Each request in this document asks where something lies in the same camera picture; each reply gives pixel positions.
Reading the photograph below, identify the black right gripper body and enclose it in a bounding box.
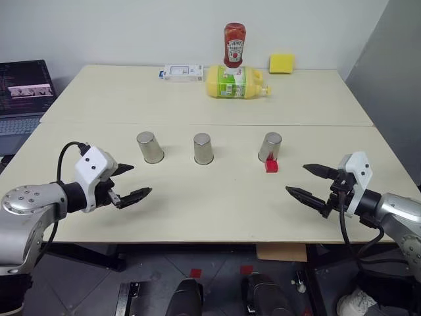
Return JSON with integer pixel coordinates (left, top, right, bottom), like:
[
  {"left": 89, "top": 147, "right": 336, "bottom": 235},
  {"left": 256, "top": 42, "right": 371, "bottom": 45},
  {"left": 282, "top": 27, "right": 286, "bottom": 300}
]
[{"left": 318, "top": 169, "right": 358, "bottom": 219}]

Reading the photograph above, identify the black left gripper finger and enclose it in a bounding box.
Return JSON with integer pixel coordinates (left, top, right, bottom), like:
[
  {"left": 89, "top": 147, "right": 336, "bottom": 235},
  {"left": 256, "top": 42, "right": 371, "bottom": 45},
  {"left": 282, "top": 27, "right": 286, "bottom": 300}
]
[
  {"left": 115, "top": 186, "right": 153, "bottom": 209},
  {"left": 114, "top": 163, "right": 136, "bottom": 176}
]

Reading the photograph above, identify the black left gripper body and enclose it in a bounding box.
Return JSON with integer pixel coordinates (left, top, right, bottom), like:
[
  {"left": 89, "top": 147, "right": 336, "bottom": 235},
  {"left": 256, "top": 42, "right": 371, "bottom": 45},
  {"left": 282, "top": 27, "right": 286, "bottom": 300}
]
[{"left": 93, "top": 163, "right": 122, "bottom": 209}]

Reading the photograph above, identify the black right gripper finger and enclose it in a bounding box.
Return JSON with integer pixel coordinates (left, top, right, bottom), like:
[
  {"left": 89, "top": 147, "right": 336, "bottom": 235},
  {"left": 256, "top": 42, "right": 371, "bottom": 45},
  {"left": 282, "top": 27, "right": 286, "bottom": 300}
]
[
  {"left": 302, "top": 163, "right": 339, "bottom": 180},
  {"left": 285, "top": 186, "right": 327, "bottom": 212}
]

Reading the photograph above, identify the upturned steel cup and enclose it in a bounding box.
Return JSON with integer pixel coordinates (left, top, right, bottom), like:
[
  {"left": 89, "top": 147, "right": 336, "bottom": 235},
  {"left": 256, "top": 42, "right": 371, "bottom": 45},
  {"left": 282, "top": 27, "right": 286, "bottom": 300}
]
[
  {"left": 193, "top": 132, "right": 215, "bottom": 166},
  {"left": 136, "top": 131, "right": 165, "bottom": 165},
  {"left": 257, "top": 132, "right": 284, "bottom": 163}
]

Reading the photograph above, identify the brown cardboard piece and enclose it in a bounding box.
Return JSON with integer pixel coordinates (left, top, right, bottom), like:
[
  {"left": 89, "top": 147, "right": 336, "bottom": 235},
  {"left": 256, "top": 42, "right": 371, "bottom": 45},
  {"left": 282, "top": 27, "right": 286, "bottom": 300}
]
[{"left": 256, "top": 244, "right": 309, "bottom": 263}]

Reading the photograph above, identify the dark rounded shape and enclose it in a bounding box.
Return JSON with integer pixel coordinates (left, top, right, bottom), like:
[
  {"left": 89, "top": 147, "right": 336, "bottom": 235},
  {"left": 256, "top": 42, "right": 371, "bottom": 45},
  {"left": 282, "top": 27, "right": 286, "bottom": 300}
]
[
  {"left": 241, "top": 273, "right": 294, "bottom": 316},
  {"left": 163, "top": 277, "right": 205, "bottom": 316}
]

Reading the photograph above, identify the white cardboard box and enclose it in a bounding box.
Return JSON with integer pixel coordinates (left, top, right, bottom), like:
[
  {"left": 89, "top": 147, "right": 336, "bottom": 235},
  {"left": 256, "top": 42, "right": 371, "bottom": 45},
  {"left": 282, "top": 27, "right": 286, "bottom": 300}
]
[{"left": 157, "top": 63, "right": 205, "bottom": 84}]

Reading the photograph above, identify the grey partition panel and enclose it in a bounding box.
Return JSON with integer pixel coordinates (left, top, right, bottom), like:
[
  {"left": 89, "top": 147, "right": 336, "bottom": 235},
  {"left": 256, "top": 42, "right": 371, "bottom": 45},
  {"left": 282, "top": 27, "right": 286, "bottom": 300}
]
[{"left": 344, "top": 0, "right": 421, "bottom": 187}]

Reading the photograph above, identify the white shoe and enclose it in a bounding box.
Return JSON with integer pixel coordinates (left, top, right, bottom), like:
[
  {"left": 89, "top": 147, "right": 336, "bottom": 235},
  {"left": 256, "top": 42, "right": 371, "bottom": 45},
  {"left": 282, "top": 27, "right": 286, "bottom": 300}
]
[{"left": 336, "top": 287, "right": 378, "bottom": 316}]

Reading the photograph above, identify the yellow sponge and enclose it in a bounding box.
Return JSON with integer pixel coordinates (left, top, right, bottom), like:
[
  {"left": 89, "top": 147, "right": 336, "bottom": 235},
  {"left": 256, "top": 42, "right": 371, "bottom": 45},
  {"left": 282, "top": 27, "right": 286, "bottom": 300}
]
[{"left": 268, "top": 53, "right": 295, "bottom": 75}]

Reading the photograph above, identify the yellow plastic jug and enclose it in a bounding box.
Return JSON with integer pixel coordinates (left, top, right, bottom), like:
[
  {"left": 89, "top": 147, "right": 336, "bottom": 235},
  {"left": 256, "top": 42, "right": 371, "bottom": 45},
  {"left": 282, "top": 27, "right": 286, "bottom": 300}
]
[{"left": 205, "top": 64, "right": 272, "bottom": 100}]

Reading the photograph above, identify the grey open laptop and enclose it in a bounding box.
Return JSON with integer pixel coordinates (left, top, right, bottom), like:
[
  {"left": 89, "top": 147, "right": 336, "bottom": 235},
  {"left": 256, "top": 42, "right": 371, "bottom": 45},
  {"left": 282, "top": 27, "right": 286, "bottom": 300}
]
[{"left": 0, "top": 59, "right": 58, "bottom": 156}]

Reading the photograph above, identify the red ketchup bottle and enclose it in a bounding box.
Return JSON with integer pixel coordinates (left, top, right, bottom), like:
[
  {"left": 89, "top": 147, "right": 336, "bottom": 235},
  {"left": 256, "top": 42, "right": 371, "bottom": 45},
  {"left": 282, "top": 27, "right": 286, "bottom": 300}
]
[{"left": 222, "top": 22, "right": 246, "bottom": 70}]

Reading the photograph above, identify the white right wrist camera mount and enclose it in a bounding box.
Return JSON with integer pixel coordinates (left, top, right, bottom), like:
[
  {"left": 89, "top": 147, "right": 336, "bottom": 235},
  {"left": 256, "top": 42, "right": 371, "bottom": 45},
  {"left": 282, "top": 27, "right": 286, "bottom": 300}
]
[{"left": 338, "top": 151, "right": 376, "bottom": 219}]

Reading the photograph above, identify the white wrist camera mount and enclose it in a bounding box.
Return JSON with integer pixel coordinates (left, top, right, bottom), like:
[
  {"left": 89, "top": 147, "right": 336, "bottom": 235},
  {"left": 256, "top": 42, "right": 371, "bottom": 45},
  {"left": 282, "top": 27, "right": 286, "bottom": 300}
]
[
  {"left": 74, "top": 146, "right": 118, "bottom": 214},
  {"left": 338, "top": 151, "right": 376, "bottom": 219}
]

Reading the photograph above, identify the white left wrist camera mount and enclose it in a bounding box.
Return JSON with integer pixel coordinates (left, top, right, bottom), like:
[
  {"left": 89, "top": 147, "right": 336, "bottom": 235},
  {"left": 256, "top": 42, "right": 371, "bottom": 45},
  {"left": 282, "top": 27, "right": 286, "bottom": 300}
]
[{"left": 74, "top": 146, "right": 118, "bottom": 214}]

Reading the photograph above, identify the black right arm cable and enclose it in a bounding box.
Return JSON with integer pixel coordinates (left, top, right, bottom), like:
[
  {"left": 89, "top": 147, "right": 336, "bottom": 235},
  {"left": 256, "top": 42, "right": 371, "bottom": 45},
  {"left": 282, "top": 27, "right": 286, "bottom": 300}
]
[{"left": 338, "top": 192, "right": 412, "bottom": 274}]

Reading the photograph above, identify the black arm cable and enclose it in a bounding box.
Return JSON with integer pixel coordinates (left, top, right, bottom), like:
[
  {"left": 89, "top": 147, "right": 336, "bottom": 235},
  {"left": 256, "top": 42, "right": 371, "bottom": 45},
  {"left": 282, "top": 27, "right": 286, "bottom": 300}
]
[
  {"left": 338, "top": 192, "right": 412, "bottom": 274},
  {"left": 38, "top": 141, "right": 91, "bottom": 261}
]

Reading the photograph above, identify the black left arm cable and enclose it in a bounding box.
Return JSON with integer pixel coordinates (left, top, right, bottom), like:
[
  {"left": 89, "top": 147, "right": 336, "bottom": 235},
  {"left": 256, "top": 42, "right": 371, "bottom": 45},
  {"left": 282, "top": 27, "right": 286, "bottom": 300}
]
[{"left": 38, "top": 141, "right": 91, "bottom": 261}]

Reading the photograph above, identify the black table frame bar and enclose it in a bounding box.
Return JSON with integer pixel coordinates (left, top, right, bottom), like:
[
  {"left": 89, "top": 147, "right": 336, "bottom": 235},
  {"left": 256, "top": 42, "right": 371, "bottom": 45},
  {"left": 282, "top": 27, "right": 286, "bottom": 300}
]
[{"left": 41, "top": 243, "right": 128, "bottom": 273}]

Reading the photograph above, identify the metal floor bracket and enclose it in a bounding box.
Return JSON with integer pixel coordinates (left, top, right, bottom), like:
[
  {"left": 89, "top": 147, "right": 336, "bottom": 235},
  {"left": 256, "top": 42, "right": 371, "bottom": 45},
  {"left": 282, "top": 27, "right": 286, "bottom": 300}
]
[{"left": 114, "top": 281, "right": 141, "bottom": 316}]

